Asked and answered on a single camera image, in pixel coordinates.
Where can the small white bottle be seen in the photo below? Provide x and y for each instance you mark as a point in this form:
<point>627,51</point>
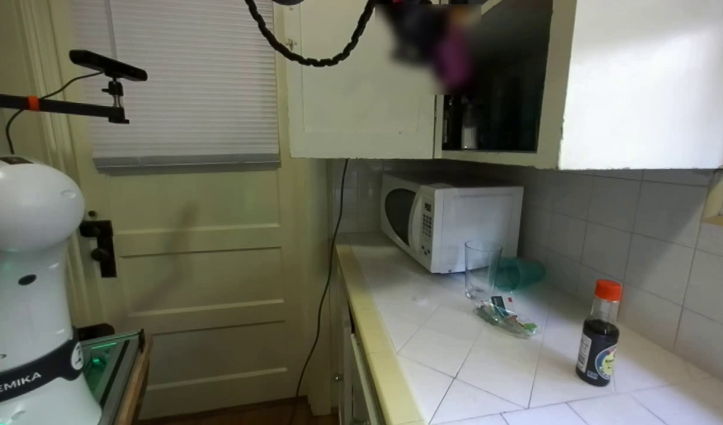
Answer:
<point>469,130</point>

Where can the teal plastic cup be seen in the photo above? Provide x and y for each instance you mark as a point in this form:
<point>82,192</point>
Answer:
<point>518,272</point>

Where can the crumpled green wrapper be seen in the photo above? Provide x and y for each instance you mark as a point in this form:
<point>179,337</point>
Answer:
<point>503,316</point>

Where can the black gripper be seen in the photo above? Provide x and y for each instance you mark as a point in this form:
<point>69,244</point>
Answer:
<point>414,26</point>

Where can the cream panelled door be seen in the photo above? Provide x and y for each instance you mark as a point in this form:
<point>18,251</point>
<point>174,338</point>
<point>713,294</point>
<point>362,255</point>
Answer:
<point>212,260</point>

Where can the purple plastic cup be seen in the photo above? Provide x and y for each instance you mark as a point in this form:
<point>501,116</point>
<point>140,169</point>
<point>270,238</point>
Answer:
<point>455,58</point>

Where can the dark sauce bottle orange cap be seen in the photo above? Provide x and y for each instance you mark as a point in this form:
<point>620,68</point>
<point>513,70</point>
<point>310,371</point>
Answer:
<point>598,345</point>

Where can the cream upper cabinet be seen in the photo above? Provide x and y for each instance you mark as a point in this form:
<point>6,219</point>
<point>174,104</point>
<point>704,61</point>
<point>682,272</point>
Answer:
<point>652,78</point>

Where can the black bar camera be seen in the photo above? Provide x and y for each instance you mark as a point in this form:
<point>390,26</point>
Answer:
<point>105,64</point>

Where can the plain cream cabinet door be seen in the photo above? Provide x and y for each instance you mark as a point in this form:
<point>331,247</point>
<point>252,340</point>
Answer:
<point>353,110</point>

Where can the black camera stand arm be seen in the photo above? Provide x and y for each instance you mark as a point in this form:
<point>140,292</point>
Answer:
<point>63,104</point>

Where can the clear drinking glass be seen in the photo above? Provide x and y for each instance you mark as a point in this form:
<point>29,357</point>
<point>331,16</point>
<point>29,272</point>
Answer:
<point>479,272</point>

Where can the black door latch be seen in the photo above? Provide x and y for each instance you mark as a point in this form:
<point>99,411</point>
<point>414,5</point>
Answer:
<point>102,244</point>

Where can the cream base cabinet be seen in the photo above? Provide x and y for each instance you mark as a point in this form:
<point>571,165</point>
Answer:
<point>353,379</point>

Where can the brown jar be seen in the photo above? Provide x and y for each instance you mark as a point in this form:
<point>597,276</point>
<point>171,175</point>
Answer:
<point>459,12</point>

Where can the white microwave oven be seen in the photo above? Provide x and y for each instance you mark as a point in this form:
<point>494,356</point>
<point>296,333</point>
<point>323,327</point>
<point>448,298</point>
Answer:
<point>463,226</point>

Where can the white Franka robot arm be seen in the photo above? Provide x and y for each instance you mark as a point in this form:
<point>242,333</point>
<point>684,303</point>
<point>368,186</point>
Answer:
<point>23,276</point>

